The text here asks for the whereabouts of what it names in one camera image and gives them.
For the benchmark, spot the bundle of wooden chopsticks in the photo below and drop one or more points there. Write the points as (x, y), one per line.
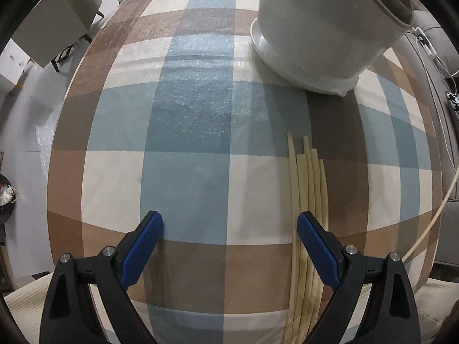
(304, 186)

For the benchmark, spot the grey nightstand cabinet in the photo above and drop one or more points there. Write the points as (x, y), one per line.
(57, 18)

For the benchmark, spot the checked tablecloth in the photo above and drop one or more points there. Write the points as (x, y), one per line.
(197, 132)

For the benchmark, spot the white power strip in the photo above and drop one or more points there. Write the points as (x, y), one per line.
(425, 44)

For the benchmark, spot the bubble wrap sheet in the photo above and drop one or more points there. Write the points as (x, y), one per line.
(45, 139)

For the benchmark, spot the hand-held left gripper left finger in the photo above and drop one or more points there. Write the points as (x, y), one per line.
(141, 247)

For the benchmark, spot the cream knit cloth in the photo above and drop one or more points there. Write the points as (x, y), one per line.
(25, 301)

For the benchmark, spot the black waste bin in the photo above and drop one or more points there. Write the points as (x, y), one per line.
(7, 200)

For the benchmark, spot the white dresser with drawers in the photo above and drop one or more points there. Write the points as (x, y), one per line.
(14, 64)

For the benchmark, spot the houndstooth pillow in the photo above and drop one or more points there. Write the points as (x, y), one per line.
(452, 102)

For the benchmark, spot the grey sofa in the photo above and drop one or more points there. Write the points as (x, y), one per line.
(450, 186)

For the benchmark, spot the white grey utensil holder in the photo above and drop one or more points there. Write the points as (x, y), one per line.
(322, 36)

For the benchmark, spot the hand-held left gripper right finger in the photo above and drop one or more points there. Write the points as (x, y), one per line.
(317, 251)

